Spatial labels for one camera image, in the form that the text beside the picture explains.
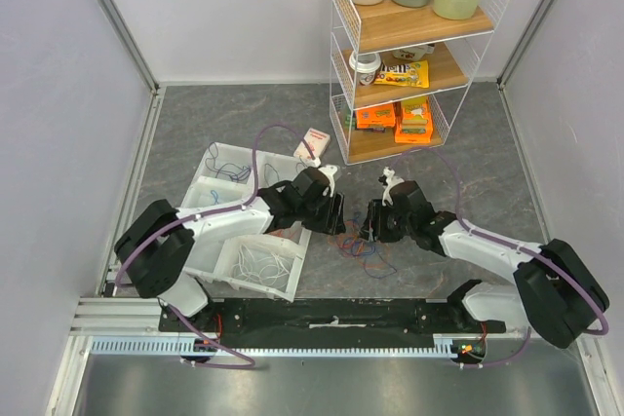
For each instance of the orange box left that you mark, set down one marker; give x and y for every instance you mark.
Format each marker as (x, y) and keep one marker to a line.
(379, 116)

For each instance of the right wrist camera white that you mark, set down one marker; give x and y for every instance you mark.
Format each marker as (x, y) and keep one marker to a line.
(389, 179)

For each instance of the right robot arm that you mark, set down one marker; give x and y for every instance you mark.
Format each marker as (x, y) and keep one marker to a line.
(548, 287)

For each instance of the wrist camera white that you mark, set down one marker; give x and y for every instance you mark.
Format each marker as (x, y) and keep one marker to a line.
(331, 172)
(389, 179)

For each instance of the white compartment tray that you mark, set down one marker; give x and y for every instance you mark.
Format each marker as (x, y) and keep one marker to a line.
(268, 264)

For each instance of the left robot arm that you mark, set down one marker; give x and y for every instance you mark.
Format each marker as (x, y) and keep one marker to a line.
(156, 247)

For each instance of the white yoghurt cup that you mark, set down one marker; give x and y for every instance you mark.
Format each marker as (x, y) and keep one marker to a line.
(415, 53)

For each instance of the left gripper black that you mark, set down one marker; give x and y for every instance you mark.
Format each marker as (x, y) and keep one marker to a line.
(331, 223)

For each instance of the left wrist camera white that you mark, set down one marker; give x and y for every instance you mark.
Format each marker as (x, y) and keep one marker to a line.
(331, 172)

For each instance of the yellow candy bag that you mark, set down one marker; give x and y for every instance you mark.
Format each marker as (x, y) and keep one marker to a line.
(411, 74)

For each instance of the white paper cup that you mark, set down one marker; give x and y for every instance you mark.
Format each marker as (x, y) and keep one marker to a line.
(365, 67)

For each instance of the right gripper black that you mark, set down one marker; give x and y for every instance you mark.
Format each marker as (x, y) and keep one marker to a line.
(373, 221)

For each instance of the white wire shelf rack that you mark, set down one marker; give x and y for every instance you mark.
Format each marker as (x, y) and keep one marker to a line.
(460, 46)

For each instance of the small white pink box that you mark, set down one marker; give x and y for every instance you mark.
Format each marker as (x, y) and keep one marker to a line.
(313, 145)

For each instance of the orange box stack right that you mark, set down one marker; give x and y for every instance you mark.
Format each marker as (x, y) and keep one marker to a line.
(414, 121)

